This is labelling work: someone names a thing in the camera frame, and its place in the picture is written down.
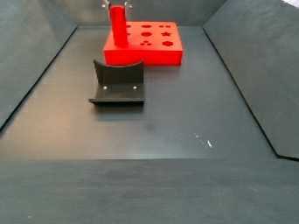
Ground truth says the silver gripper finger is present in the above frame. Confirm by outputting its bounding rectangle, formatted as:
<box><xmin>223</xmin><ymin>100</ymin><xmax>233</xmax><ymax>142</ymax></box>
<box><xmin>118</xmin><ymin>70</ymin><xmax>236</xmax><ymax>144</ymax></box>
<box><xmin>101</xmin><ymin>0</ymin><xmax>110</xmax><ymax>9</ymax></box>
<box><xmin>124</xmin><ymin>0</ymin><xmax>133</xmax><ymax>10</ymax></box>

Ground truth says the red arch peg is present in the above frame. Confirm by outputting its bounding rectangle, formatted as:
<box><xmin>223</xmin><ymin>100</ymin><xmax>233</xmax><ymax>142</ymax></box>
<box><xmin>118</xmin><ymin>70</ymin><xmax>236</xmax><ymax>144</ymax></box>
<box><xmin>109</xmin><ymin>5</ymin><xmax>128</xmax><ymax>47</ymax></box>

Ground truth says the red shape sorter block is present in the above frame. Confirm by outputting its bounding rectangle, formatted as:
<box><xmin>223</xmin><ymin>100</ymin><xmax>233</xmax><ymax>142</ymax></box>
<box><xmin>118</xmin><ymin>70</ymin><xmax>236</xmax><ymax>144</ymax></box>
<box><xmin>102</xmin><ymin>21</ymin><xmax>182</xmax><ymax>66</ymax></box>

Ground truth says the black curved holder stand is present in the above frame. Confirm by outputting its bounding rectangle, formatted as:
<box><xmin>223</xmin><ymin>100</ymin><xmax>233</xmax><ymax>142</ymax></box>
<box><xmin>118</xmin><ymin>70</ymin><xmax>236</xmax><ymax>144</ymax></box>
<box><xmin>88</xmin><ymin>60</ymin><xmax>145</xmax><ymax>105</ymax></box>

